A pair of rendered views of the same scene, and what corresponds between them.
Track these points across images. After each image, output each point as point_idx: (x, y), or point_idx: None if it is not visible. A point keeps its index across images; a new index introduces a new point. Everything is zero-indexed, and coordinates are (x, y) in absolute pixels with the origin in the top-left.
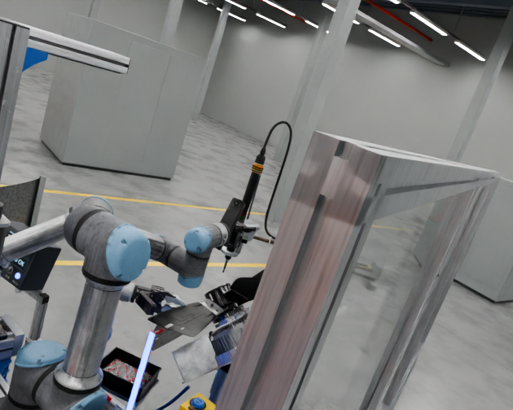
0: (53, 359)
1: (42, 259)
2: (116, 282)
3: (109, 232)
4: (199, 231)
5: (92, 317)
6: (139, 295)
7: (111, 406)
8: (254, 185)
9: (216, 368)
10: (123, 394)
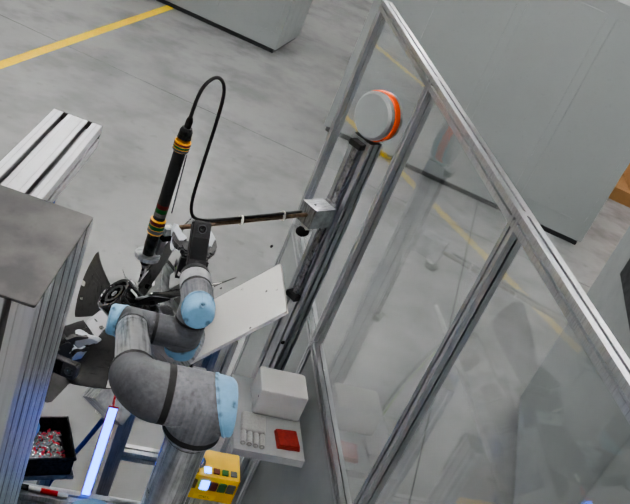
0: None
1: None
2: (218, 439)
3: (212, 399)
4: (206, 303)
5: (189, 478)
6: None
7: (62, 499)
8: (180, 169)
9: None
10: (47, 473)
